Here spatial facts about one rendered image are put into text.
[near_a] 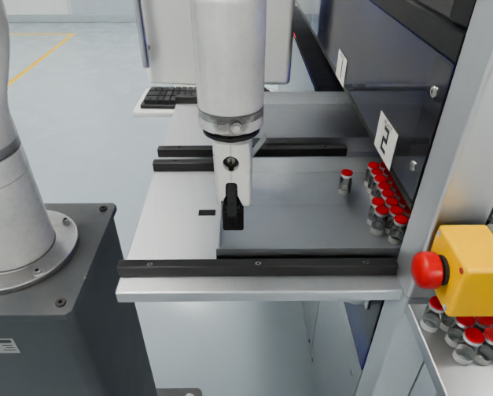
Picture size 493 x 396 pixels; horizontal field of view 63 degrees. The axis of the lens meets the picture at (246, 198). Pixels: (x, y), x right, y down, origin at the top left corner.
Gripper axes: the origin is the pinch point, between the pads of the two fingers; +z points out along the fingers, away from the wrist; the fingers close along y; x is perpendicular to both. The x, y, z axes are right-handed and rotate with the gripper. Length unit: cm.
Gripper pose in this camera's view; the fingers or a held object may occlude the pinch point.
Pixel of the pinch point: (233, 217)
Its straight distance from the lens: 62.3
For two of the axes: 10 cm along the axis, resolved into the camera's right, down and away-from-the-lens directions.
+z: 0.0, 8.1, 5.9
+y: -0.1, -5.9, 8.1
